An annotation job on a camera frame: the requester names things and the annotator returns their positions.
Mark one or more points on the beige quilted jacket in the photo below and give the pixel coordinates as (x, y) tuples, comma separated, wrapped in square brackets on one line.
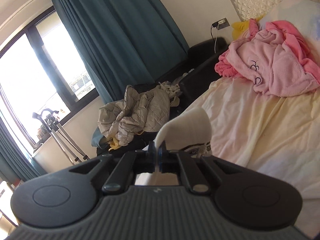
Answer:
[(135, 115)]

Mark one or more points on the black sofa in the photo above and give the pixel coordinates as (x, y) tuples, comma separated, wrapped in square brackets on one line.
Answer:
[(202, 65)]

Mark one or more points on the yellow cloth by headboard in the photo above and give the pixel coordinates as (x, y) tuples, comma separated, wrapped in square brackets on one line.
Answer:
[(240, 28)]

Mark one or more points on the small yellow cloth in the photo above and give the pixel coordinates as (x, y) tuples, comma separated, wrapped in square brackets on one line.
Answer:
[(115, 145)]

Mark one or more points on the light pink fleece robe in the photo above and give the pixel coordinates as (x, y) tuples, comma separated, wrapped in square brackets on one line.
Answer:
[(270, 65)]

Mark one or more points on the crutches by window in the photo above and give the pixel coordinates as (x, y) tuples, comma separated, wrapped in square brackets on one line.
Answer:
[(57, 132)]

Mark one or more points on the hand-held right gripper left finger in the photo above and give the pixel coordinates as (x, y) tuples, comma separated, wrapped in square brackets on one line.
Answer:
[(151, 156)]

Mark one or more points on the spotted white cloth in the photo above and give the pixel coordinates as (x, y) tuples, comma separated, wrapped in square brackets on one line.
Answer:
[(171, 90)]

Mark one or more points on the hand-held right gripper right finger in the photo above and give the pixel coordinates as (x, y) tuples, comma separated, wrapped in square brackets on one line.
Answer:
[(161, 158)]

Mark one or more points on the wall socket with charger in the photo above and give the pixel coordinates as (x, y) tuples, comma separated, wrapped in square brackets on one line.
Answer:
[(221, 23)]

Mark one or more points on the windowsill clutter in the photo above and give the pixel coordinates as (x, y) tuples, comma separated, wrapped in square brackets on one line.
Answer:
[(43, 133)]

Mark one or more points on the narrow teal curtain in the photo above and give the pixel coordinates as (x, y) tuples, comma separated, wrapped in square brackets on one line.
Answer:
[(15, 150)]

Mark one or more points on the wide teal curtain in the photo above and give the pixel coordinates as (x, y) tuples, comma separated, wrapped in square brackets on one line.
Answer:
[(120, 35)]

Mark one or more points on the white blue pillow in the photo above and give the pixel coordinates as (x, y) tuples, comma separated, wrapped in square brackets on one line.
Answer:
[(295, 12)]

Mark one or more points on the dark framed window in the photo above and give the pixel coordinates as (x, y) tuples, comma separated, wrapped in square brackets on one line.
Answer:
[(30, 80)]

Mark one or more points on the bed with cream sheet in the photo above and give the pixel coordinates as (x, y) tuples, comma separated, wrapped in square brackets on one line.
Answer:
[(250, 135)]

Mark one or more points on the coral pink blanket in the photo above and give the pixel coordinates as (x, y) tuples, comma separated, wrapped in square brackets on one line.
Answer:
[(225, 66)]

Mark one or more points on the teal cushion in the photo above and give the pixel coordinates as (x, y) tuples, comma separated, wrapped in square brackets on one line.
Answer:
[(98, 140)]

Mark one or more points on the white sock with striped cuff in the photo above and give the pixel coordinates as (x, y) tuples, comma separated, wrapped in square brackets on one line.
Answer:
[(190, 127)]

